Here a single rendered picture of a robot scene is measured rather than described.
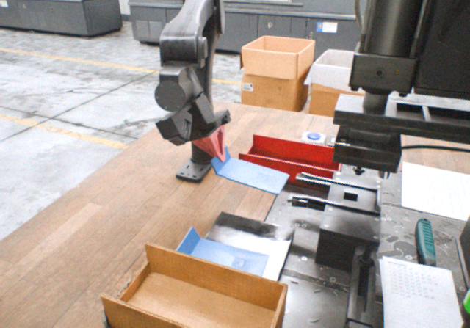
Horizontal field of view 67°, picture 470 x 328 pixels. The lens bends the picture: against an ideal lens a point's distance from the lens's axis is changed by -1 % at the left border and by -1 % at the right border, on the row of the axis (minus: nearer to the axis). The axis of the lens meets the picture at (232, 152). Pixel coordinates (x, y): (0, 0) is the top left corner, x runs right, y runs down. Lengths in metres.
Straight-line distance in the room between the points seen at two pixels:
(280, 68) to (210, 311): 2.50
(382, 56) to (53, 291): 0.65
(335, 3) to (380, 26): 4.59
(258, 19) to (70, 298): 5.05
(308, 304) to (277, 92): 2.51
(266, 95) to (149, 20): 3.71
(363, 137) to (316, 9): 4.64
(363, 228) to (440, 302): 0.15
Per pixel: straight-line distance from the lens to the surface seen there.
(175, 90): 0.63
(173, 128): 0.65
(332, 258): 0.69
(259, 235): 0.72
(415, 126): 0.61
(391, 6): 0.56
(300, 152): 0.98
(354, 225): 0.67
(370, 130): 0.61
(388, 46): 0.57
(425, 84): 0.56
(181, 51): 0.69
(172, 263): 0.64
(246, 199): 0.84
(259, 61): 3.00
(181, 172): 0.92
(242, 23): 5.56
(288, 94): 3.01
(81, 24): 7.45
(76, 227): 0.83
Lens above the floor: 1.40
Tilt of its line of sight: 29 degrees down
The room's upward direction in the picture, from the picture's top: straight up
